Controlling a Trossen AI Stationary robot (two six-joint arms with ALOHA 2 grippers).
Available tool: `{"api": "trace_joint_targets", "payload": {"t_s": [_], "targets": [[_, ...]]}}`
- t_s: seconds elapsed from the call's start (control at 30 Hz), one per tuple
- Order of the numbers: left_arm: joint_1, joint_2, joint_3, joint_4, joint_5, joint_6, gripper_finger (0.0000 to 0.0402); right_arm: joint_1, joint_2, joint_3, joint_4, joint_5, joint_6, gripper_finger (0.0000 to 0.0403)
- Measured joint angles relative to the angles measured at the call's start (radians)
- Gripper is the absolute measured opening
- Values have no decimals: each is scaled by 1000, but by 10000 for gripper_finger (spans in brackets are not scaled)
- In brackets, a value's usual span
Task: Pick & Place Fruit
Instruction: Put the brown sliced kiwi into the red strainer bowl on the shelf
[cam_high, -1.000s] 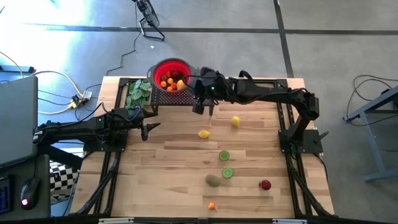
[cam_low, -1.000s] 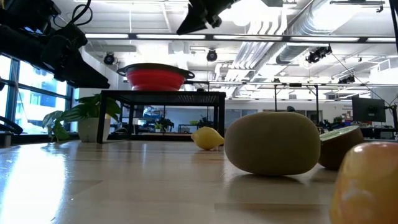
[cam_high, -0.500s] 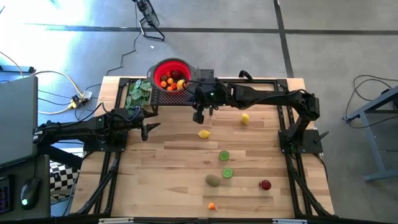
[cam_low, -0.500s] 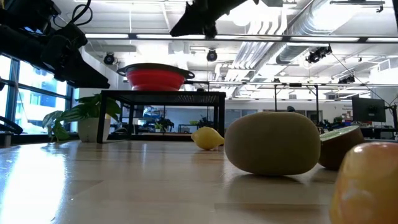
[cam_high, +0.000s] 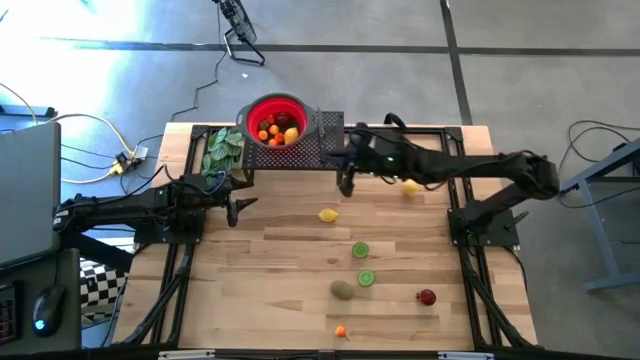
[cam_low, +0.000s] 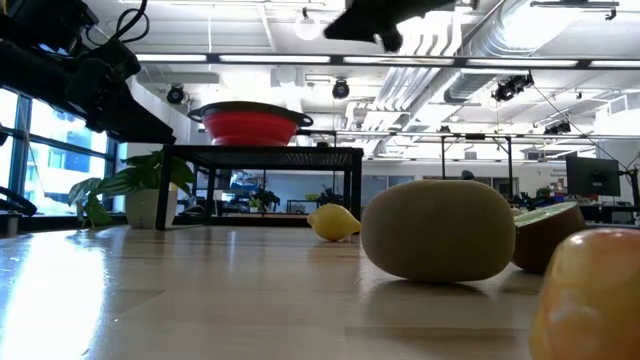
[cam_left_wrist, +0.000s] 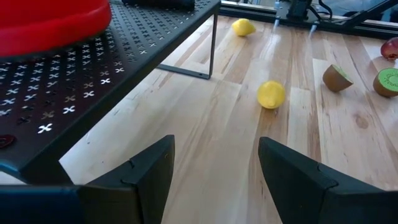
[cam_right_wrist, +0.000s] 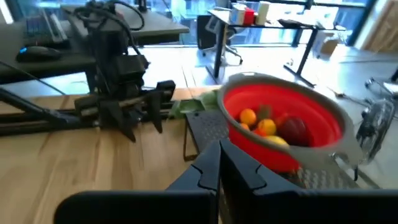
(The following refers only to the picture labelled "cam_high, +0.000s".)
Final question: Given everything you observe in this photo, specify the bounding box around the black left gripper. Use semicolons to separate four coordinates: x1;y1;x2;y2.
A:
199;176;259;228

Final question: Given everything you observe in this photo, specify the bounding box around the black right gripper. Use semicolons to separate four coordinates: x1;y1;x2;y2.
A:
324;123;407;198

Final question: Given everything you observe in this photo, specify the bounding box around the black-handled kitchen knife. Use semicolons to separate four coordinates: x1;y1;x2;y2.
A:
316;107;330;154

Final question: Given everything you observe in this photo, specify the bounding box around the red collapsible colander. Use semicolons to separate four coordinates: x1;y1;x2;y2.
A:
235;92;321;152

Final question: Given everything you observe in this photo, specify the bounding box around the green potted plant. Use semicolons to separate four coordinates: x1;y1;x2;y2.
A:
200;126;246;184

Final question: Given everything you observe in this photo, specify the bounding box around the black perforated metal shelf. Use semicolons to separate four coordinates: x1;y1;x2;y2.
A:
241;110;346;187

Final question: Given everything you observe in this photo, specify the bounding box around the brown whole toy kiwi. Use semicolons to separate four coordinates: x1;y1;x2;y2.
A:
329;280;356;302

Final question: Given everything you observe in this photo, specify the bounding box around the black diagonal beam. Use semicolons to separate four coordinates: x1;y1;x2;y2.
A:
59;230;135;274

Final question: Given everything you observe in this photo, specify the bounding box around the black-white checkerboard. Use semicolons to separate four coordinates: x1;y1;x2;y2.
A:
78;257;130;321

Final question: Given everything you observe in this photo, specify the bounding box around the black metal floor fan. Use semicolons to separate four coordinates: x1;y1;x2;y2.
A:
213;0;267;67

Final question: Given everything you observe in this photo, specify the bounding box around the black desk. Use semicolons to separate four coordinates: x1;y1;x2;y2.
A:
0;247;84;354

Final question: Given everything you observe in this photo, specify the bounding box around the black computer mouse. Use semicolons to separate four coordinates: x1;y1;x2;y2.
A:
32;284;65;338

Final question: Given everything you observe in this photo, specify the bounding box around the dark flat floor bar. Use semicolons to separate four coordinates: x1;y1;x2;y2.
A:
0;104;57;119

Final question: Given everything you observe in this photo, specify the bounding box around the black keyboard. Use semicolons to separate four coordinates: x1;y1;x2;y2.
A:
0;282;21;346

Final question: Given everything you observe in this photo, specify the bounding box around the black curved hose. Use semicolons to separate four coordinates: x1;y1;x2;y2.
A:
383;112;407;132

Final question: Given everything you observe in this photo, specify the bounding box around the black aluminium table frame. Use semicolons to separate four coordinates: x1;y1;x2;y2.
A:
112;123;540;351

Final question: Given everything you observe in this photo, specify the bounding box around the black fan cable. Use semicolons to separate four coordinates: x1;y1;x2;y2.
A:
169;4;225;123

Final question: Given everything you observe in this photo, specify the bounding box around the silver bracket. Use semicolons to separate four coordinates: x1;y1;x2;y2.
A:
438;351;495;360
158;349;216;360

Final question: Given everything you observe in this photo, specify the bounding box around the cream floor cable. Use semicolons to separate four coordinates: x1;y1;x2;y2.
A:
47;112;137;185
0;82;40;126

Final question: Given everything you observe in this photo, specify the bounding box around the black floor cable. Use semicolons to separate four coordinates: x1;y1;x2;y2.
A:
555;119;640;209

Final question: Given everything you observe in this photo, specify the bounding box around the grey-blue table frame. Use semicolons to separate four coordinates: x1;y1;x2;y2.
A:
557;137;640;296

